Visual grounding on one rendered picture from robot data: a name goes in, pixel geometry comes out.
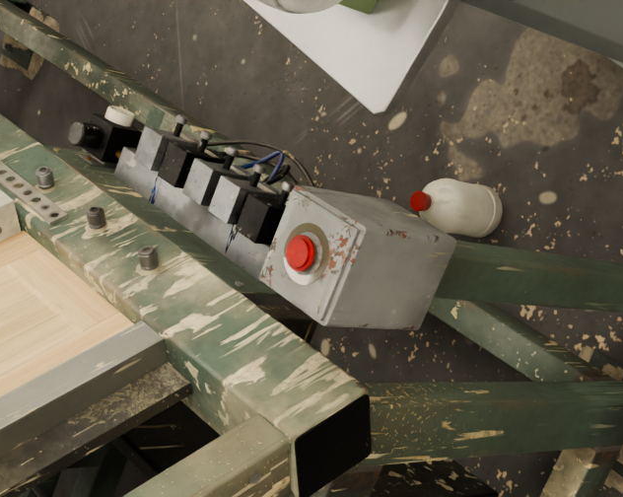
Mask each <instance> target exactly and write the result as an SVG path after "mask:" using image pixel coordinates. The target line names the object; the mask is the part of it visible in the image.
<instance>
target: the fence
mask: <svg viewBox="0 0 623 497"><path fill-rule="evenodd" d="M166 363H168V358H167V352H166V346H165V341H164V339H163V338H162V337H161V336H160V335H159V334H158V333H157V332H156V331H154V330H153V329H152V328H151V327H149V326H148V325H147V324H145V323H144V322H143V321H142V320H141V321H139V322H137V323H135V324H133V325H131V326H129V327H128V328H126V329H124V330H123V331H121V332H119V333H117V334H116V335H114V336H112V337H110V338H108V339H106V340H104V341H103V342H101V343H99V344H97V345H95V346H93V347H91V348H90V349H88V350H86V351H84V352H82V353H80V354H78V355H77V356H75V357H73V358H71V359H69V360H67V361H65V362H64V363H62V364H60V365H58V366H56V367H54V368H52V369H51V370H49V371H47V372H45V373H43V374H41V375H40V376H38V377H36V378H34V379H32V380H30V381H28V382H27V383H25V384H23V385H21V386H19V387H17V388H15V389H14V390H11V391H9V392H7V393H5V394H3V395H2V396H0V457H2V456H3V455H5V454H7V453H9V452H10V451H12V450H14V449H16V448H18V447H19V446H21V445H22V444H24V443H25V442H27V441H29V440H31V439H32V438H34V437H36V436H38V435H40V434H41V433H43V432H45V431H47V430H48V429H50V428H52V427H54V426H55V425H57V424H59V423H61V422H63V421H64V420H66V419H68V418H70V417H71V416H73V415H75V414H77V413H78V412H80V411H82V410H84V409H85V408H87V407H89V406H91V405H93V404H94V403H96V402H98V401H100V400H101V399H103V398H105V397H107V396H108V395H110V394H112V393H114V392H116V391H118V390H120V389H122V388H123V387H125V386H127V385H129V384H130V383H132V382H134V381H136V380H138V379H139V378H141V377H143V376H145V375H146V374H148V373H150V372H152V371H153V370H155V369H157V368H159V367H161V366H162V365H164V364H166Z"/></svg>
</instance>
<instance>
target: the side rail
mask: <svg viewBox="0 0 623 497"><path fill-rule="evenodd" d="M288 450H290V442H289V440H288V438H287V437H286V436H284V435H283V434H282V433H281V432H280V431H278V430H277V429H276V428H275V427H274V426H272V425H271V424H270V423H269V422H268V421H266V420H265V419H264V418H263V417H262V416H260V415H259V414H255V415H253V416H251V417H250V418H248V419H247V420H245V421H244V422H243V423H241V424H240V425H238V426H236V427H235V428H233V429H231V430H230V431H228V432H227V433H225V434H223V435H222V436H220V437H218V438H217V439H215V440H214V441H212V442H210V443H209V444H207V445H205V446H204V447H202V448H201V449H199V450H197V451H196V452H194V453H193V454H191V455H189V456H188V457H186V458H184V459H183V460H181V461H179V462H177V463H176V464H174V465H172V466H171V467H169V468H168V469H166V470H164V471H163V472H161V473H159V474H158V475H156V476H155V477H153V478H151V479H150V480H148V481H147V482H145V483H143V484H142V485H140V486H138V487H137V488H135V489H134V490H132V491H130V492H129V493H127V494H125V495H124V496H122V497H295V496H294V493H293V492H292V491H291V483H290V473H289V463H288V453H287V451H288Z"/></svg>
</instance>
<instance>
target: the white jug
mask: <svg viewBox="0 0 623 497"><path fill-rule="evenodd" d="M410 205H411V208H412V209H413V210H414V211H417V212H419V215H420V217H421V219H423V220H425V221H426V222H428V223H430V224H431V225H433V226H435V227H436V228H438V229H440V230H442V231H443V232H445V233H452V234H459V235H465V236H467V237H473V238H482V237H486V236H488V235H489V234H491V233H492V232H493V231H494V230H495V229H496V228H497V227H498V225H499V223H500V221H501V218H502V213H503V208H502V202H501V199H500V197H499V195H498V194H497V192H496V191H495V190H494V189H492V188H491V187H489V186H486V185H481V184H472V183H467V182H461V181H457V180H455V179H451V178H441V179H438V180H434V181H432V182H430V183H429V184H428V185H427V186H426V187H425V188H424V189H423V191H421V190H418V191H415V192H414V193H413V194H412V196H411V199H410Z"/></svg>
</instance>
